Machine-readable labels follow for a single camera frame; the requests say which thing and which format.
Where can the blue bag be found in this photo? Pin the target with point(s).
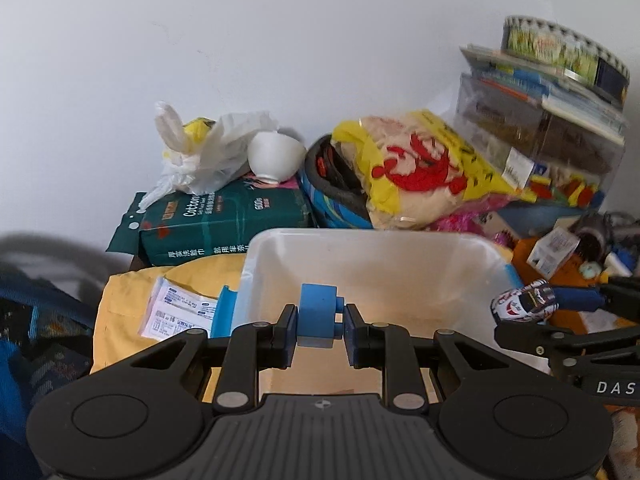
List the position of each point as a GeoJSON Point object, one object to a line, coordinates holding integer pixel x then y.
{"type": "Point", "coordinates": [46, 343]}

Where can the yellow cloth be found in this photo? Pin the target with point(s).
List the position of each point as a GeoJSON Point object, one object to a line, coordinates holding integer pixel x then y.
{"type": "Point", "coordinates": [125, 296]}

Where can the white toy race car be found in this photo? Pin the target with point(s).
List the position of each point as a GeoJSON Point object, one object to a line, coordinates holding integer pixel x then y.
{"type": "Point", "coordinates": [532, 303]}

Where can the stack of books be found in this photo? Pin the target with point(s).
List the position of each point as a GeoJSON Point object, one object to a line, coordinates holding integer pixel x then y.
{"type": "Point", "coordinates": [549, 89]}

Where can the white plastic bag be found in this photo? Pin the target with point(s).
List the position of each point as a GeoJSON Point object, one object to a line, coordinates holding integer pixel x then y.
{"type": "Point", "coordinates": [203, 155]}

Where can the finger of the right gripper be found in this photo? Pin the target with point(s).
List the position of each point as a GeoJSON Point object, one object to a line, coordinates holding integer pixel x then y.
{"type": "Point", "coordinates": [610, 297]}
{"type": "Point", "coordinates": [547, 341]}

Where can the yellow red snack bag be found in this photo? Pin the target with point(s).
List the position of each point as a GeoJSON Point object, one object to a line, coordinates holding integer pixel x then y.
{"type": "Point", "coordinates": [416, 170]}

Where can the orange box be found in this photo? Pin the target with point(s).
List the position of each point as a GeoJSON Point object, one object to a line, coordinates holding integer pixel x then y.
{"type": "Point", "coordinates": [567, 275]}

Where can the white plastic bin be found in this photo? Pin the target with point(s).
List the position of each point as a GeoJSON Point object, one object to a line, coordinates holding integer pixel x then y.
{"type": "Point", "coordinates": [422, 281]}

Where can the small white carton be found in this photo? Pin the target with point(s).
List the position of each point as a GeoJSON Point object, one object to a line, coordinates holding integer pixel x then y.
{"type": "Point", "coordinates": [551, 251]}

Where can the white paper packet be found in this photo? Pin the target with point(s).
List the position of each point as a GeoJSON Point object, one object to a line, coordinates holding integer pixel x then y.
{"type": "Point", "coordinates": [172, 309]}

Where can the blue toy block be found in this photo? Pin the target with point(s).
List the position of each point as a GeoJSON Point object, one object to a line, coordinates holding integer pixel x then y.
{"type": "Point", "coordinates": [318, 306]}

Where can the light blue small box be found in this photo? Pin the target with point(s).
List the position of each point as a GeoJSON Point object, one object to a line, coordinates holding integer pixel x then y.
{"type": "Point", "coordinates": [223, 315]}

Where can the green tissue pack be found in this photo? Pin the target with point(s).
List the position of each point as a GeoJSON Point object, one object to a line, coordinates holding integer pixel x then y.
{"type": "Point", "coordinates": [182, 227]}

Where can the white bowl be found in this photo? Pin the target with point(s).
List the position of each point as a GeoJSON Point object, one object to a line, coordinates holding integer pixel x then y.
{"type": "Point", "coordinates": [274, 157]}

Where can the round decorated tin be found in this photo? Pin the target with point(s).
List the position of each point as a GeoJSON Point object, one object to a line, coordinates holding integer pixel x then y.
{"type": "Point", "coordinates": [575, 55]}

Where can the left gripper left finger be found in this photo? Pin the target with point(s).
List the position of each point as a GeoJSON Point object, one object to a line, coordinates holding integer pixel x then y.
{"type": "Point", "coordinates": [284, 337]}

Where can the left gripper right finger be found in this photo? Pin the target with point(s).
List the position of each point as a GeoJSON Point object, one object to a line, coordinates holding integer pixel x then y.
{"type": "Point", "coordinates": [356, 337]}

